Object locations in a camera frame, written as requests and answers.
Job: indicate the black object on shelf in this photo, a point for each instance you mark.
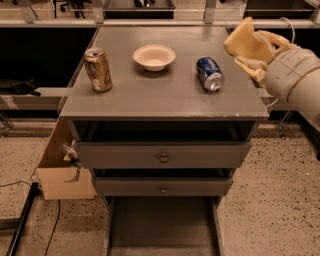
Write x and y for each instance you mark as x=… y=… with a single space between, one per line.
x=18 y=87

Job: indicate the yellow sponge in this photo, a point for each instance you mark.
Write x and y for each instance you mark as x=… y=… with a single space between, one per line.
x=246 y=44

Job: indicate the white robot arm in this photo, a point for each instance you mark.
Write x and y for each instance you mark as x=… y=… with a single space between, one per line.
x=287 y=71

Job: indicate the grey drawer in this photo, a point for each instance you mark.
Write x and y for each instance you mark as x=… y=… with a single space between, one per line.
x=125 y=155
x=163 y=226
x=135 y=186

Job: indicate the black metal floor bar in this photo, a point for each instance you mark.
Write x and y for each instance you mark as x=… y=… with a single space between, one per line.
x=19 y=227

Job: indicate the gold soda can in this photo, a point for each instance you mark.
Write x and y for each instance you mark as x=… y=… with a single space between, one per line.
x=97 y=68

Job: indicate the metal shelf bracket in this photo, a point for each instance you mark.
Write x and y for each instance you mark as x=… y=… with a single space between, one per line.
x=281 y=124

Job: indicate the grey top drawer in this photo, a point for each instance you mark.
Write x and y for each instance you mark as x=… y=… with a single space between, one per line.
x=125 y=155

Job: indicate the white bowl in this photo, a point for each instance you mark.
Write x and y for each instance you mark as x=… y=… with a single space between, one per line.
x=154 y=58

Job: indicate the grey drawer cabinet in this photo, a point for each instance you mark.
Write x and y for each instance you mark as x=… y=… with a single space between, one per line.
x=168 y=106

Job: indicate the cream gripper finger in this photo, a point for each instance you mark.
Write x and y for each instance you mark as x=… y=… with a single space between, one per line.
x=275 y=43
x=256 y=69

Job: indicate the cardboard box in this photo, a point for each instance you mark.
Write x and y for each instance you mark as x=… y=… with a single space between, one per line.
x=59 y=177

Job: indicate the blue soda can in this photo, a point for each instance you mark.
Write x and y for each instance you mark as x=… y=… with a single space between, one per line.
x=209 y=73

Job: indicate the grey middle drawer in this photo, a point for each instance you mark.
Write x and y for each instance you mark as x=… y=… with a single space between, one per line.
x=135 y=186

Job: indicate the grey bottom drawer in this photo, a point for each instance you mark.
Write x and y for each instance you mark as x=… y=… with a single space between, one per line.
x=163 y=226

